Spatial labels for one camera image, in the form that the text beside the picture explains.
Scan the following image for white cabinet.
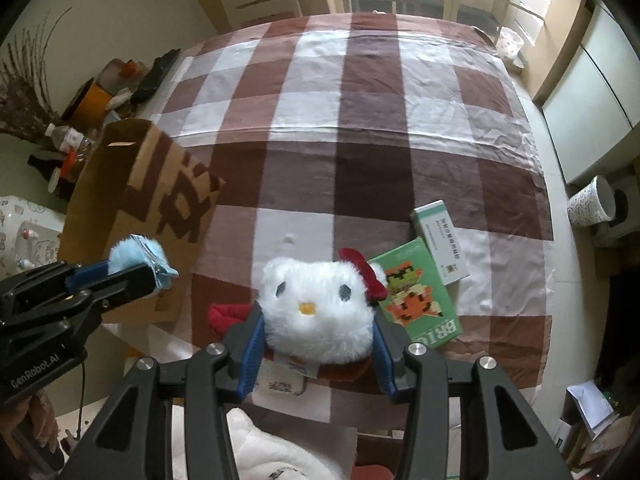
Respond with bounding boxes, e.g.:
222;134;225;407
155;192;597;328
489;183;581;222
532;0;640;186

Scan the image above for white rectangular case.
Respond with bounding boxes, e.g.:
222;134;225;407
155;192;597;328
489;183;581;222
254;364;307;397

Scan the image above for white green medicine box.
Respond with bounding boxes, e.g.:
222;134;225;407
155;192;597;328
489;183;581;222
410;200;472;286

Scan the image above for small white patterned bin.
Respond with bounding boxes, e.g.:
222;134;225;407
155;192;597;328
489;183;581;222
497;26;526;62

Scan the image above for orange canister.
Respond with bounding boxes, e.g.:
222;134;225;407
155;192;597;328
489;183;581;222
62;77;114;129

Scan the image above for white cartoon water dispenser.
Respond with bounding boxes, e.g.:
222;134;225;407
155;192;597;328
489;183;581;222
0;195;69;281

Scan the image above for blue fluffy toy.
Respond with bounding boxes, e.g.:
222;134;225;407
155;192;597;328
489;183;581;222
109;234;179;291

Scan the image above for patterned trash bin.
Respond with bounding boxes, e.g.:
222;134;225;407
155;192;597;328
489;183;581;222
567;176;619;230

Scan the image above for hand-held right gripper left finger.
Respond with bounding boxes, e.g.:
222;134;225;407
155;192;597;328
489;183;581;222
60;302;267;480

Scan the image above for green brick toy box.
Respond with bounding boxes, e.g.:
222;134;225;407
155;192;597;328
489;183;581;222
369;236;463;348

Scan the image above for white open carton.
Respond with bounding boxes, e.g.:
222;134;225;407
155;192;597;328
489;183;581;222
564;380;617;432

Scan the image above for dried branches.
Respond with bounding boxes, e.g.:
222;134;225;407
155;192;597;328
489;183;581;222
0;10;72;137

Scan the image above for clear plastic container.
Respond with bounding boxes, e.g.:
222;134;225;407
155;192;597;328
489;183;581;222
97;57;133;87

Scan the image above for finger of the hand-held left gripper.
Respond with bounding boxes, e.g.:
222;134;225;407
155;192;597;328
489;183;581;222
50;265;161;332
15;260;114;302

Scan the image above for black plastic bag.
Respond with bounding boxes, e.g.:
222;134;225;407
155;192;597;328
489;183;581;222
131;49;182;103

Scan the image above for brown white checkered tablecloth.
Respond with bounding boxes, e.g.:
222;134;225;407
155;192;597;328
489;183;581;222
150;12;556;431

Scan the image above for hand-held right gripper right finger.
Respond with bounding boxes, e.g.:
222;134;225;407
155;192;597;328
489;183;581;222
371;310;573;480

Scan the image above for clear water bottle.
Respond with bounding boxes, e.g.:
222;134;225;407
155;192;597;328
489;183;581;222
45;124;96;154

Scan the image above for dark bottle white cap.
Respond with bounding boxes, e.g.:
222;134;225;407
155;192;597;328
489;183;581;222
27;152;76;202

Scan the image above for brown cardboard box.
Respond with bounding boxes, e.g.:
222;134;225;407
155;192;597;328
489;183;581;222
59;119;226;325

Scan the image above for white cat plush red bow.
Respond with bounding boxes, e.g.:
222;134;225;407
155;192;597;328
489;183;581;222
207;247;390;382

